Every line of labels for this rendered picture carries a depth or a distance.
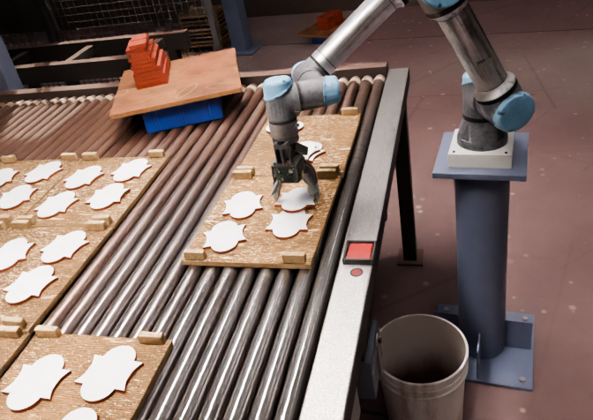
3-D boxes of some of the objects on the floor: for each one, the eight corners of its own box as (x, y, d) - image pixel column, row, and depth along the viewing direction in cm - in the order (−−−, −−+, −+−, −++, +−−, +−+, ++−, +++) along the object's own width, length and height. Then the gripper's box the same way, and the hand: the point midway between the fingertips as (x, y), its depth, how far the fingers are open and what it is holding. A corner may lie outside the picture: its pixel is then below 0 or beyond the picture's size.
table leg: (424, 250, 285) (413, 86, 240) (423, 266, 276) (411, 98, 230) (399, 250, 288) (384, 87, 243) (396, 266, 279) (380, 100, 233)
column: (534, 316, 239) (547, 124, 192) (532, 392, 210) (547, 187, 163) (439, 305, 253) (430, 123, 206) (424, 375, 224) (410, 182, 177)
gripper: (247, 144, 153) (260, 213, 162) (312, 142, 147) (322, 213, 157) (258, 131, 160) (270, 198, 169) (320, 129, 155) (329, 198, 164)
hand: (297, 198), depth 165 cm, fingers open, 12 cm apart
